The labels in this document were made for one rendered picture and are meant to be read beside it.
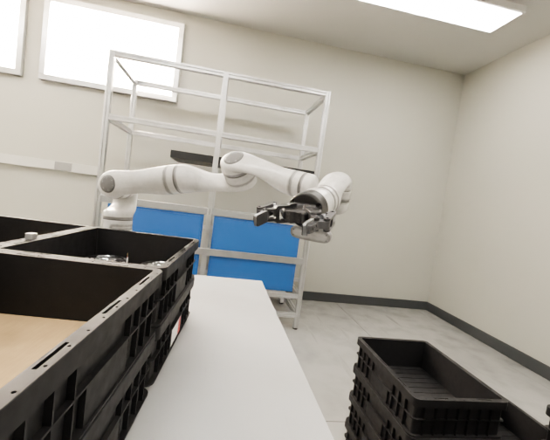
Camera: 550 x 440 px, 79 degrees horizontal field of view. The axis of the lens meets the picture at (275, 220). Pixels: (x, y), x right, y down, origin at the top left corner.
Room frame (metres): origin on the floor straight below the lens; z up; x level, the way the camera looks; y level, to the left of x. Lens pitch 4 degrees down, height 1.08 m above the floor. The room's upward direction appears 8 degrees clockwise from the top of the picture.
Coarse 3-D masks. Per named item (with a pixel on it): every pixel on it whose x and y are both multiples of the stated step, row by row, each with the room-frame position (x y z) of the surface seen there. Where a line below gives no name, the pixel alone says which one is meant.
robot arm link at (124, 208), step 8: (120, 200) 1.12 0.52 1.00; (128, 200) 1.11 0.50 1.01; (136, 200) 1.12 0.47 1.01; (112, 208) 1.09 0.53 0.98; (120, 208) 1.09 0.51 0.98; (128, 208) 1.10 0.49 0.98; (104, 216) 1.06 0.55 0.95; (112, 216) 1.06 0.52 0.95; (120, 216) 1.07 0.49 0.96; (128, 216) 1.09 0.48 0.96
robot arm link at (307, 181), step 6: (306, 174) 0.87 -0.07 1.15; (312, 174) 0.87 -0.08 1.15; (300, 180) 0.85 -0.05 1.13; (306, 180) 0.85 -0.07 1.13; (312, 180) 0.85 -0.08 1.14; (318, 180) 0.88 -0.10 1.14; (300, 186) 0.85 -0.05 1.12; (306, 186) 0.85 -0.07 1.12; (312, 186) 0.85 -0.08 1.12; (348, 192) 0.81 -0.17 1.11; (342, 198) 0.81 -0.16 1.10; (348, 198) 0.82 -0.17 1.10; (342, 204) 0.81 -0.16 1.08; (348, 204) 0.84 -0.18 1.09; (336, 210) 0.82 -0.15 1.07; (342, 210) 0.82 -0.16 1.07
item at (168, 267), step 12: (96, 228) 0.92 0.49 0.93; (108, 228) 0.94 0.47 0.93; (24, 240) 0.65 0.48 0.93; (36, 240) 0.66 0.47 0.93; (48, 240) 0.70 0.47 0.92; (192, 240) 0.95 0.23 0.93; (24, 252) 0.55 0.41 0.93; (36, 252) 0.56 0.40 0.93; (180, 252) 0.73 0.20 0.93; (192, 252) 0.85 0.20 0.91; (120, 264) 0.56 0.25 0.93; (132, 264) 0.57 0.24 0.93; (168, 264) 0.61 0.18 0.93; (180, 264) 0.70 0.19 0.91; (168, 276) 0.60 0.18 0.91
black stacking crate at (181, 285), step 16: (64, 240) 0.76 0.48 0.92; (80, 240) 0.84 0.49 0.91; (96, 240) 0.93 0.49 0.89; (112, 240) 0.93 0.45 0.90; (128, 240) 0.94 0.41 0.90; (144, 240) 0.94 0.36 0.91; (160, 240) 0.94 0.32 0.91; (176, 240) 0.95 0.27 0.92; (80, 256) 0.85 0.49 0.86; (128, 256) 0.94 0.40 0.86; (144, 256) 0.94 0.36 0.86; (160, 256) 0.94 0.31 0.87; (192, 256) 0.92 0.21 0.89; (176, 272) 0.71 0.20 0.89; (160, 288) 0.60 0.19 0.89; (176, 288) 0.72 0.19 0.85; (160, 304) 0.61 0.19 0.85; (160, 320) 0.60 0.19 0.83
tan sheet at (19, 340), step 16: (0, 320) 0.51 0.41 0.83; (16, 320) 0.51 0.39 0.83; (32, 320) 0.52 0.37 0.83; (48, 320) 0.53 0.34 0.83; (64, 320) 0.54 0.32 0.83; (0, 336) 0.46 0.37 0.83; (16, 336) 0.46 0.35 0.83; (32, 336) 0.47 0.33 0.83; (48, 336) 0.48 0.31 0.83; (64, 336) 0.48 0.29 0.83; (0, 352) 0.42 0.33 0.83; (16, 352) 0.42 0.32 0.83; (32, 352) 0.43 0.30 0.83; (0, 368) 0.38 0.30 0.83; (16, 368) 0.39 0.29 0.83; (0, 384) 0.36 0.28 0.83
